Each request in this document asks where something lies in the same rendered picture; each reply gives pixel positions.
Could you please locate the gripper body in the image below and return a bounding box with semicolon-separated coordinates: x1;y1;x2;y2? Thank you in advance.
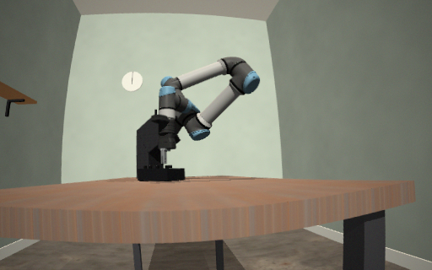
151;109;176;149

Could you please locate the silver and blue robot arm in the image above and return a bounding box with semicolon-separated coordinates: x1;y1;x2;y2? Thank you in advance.
159;57;260;141

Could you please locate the black lighting desk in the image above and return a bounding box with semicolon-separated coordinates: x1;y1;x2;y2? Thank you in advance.
138;165;185;181

